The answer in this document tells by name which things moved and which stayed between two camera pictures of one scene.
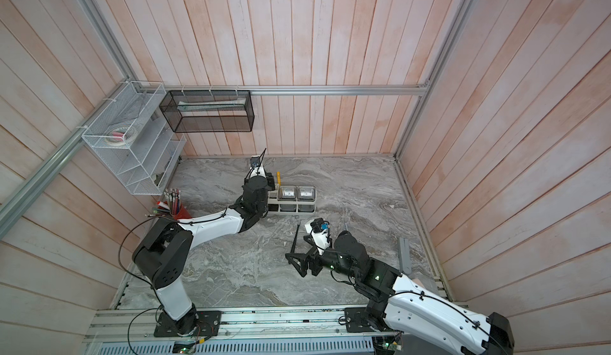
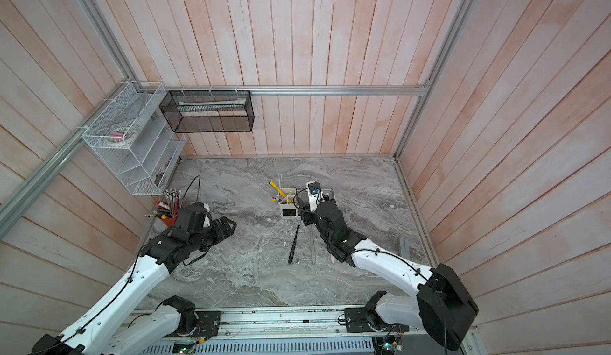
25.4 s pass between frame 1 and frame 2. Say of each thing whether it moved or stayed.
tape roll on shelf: stayed
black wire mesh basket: stayed
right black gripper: moved
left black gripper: moved
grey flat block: stayed
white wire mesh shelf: stayed
